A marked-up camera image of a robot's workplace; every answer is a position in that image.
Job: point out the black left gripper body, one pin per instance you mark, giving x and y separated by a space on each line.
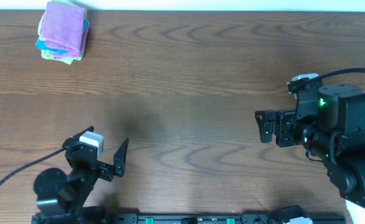
104 171

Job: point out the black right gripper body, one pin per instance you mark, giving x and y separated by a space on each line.
283 131

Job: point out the purple microfiber cloth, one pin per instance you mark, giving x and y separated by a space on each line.
63 24

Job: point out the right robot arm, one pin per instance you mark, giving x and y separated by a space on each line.
329 122

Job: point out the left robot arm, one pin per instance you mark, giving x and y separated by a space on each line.
61 197

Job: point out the purple folded cloth in stack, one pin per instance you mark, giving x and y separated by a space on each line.
76 54

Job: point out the green folded cloth at bottom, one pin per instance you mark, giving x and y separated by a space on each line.
48 55

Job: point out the green folded cloth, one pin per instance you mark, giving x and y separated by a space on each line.
48 55
40 26

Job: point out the blue folded cloth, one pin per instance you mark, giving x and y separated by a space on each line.
58 48

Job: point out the green folded cloth on top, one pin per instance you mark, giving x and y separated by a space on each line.
40 26

